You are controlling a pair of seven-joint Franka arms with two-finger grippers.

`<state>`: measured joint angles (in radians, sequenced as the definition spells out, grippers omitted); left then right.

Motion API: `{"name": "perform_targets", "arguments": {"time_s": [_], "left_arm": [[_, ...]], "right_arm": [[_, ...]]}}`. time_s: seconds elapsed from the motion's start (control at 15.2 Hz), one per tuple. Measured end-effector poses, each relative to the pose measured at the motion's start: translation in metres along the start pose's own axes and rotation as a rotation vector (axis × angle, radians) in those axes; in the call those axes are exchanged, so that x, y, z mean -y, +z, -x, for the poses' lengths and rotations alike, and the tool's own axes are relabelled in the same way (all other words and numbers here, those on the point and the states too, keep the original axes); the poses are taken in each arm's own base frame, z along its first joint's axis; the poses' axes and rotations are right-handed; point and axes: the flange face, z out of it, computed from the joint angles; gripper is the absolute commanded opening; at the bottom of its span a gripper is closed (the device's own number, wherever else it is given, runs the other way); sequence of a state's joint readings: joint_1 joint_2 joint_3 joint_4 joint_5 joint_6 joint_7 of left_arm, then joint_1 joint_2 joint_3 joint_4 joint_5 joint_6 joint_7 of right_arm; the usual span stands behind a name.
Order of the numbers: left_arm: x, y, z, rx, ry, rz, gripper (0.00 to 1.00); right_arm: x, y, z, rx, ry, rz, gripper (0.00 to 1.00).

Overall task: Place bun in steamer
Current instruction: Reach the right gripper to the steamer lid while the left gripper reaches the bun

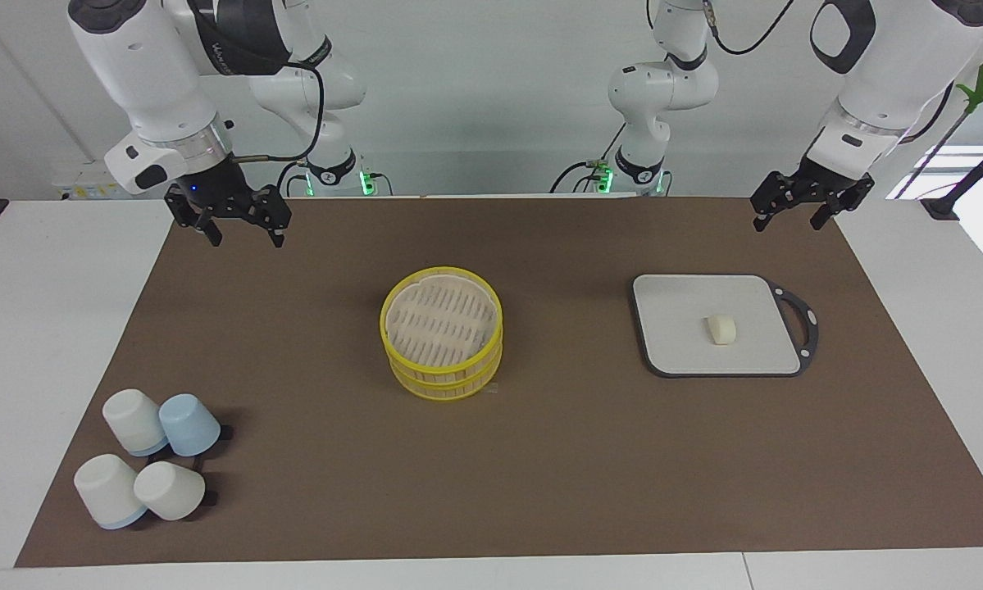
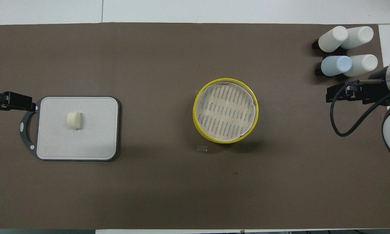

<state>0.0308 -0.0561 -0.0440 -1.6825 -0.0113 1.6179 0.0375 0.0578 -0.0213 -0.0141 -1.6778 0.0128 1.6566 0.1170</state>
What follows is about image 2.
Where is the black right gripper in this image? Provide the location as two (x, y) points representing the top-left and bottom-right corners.
(327, 79), (390, 105)

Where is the white steamed bun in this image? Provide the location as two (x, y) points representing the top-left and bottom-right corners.
(66, 111), (82, 130)

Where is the white mesh steamer liner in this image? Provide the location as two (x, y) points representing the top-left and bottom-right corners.
(195, 82), (257, 142)

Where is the yellow lined steamer basket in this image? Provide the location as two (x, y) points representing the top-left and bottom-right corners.
(193, 78), (259, 144)

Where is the light blue plastic cup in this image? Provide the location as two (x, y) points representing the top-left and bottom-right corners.
(321, 55), (353, 77)

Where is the white plastic cup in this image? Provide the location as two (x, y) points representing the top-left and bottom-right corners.
(343, 54), (378, 77)
(318, 26), (349, 52)
(341, 26), (374, 50)

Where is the white grey-rimmed cutting board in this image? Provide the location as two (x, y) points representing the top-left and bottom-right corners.
(19, 96), (120, 162)

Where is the brown table mat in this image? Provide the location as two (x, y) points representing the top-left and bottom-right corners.
(0, 22), (390, 230)

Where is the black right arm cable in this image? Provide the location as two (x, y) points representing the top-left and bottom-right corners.
(330, 80), (390, 137)

